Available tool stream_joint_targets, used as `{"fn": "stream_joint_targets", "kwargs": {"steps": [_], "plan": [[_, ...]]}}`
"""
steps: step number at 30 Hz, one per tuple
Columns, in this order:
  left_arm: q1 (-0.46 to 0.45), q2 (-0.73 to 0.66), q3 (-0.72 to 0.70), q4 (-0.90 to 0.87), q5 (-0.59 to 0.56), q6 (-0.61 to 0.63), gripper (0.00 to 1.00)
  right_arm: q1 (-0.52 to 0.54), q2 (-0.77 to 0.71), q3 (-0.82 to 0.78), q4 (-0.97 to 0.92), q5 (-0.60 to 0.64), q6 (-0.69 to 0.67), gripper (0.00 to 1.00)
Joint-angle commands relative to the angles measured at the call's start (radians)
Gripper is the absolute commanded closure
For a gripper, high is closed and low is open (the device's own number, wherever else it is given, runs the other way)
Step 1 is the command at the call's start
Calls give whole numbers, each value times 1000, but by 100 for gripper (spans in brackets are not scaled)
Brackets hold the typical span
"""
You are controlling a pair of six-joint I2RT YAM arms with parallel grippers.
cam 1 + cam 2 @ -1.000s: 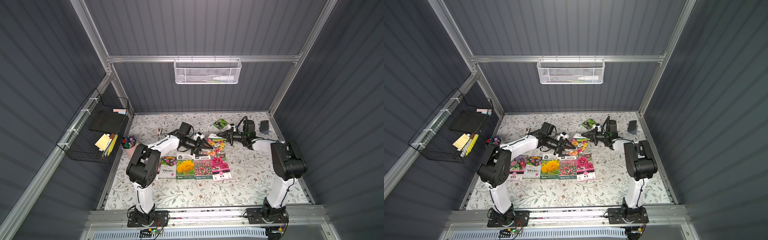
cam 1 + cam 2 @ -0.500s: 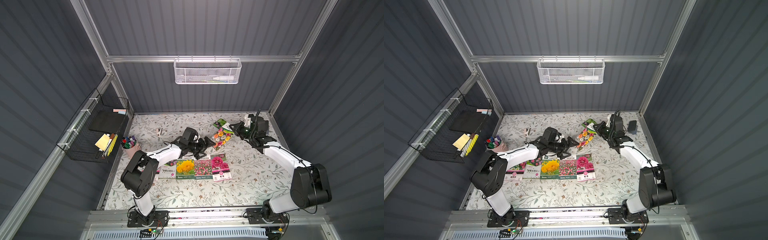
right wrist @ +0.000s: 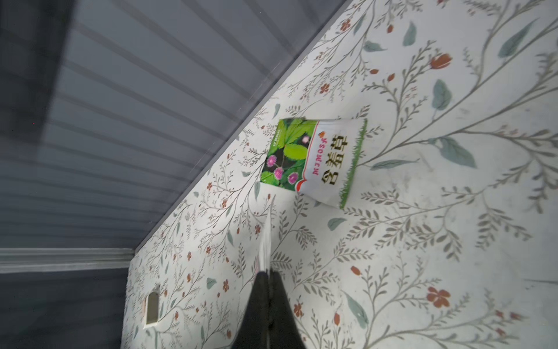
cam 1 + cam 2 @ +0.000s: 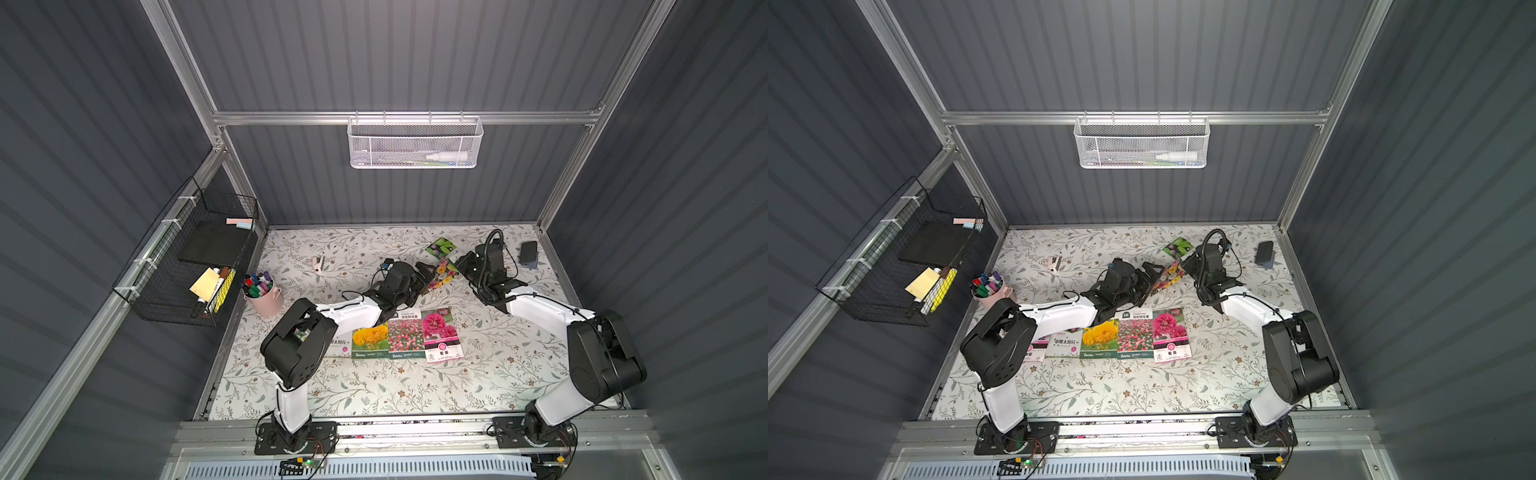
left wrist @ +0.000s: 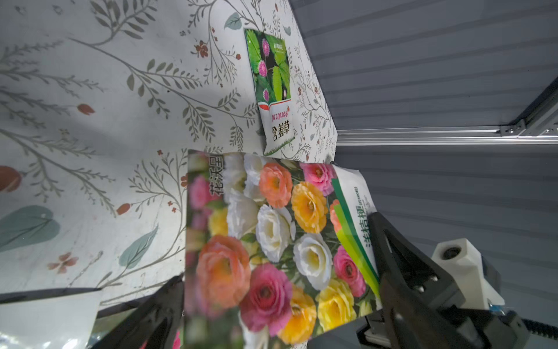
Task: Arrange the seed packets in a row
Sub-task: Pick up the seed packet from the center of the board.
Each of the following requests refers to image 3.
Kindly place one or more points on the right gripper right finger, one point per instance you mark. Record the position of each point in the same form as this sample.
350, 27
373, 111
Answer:
283, 332

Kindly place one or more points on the green leaf seed packet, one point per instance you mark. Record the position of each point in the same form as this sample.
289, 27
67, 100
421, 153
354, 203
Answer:
317, 158

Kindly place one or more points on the small white pink clip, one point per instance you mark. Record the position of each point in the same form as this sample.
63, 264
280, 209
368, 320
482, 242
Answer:
152, 309

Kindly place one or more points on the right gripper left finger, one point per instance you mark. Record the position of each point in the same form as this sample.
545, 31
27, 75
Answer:
253, 332

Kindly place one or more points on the multicolour roses seed packet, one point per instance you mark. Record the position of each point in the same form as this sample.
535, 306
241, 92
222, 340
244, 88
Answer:
264, 256

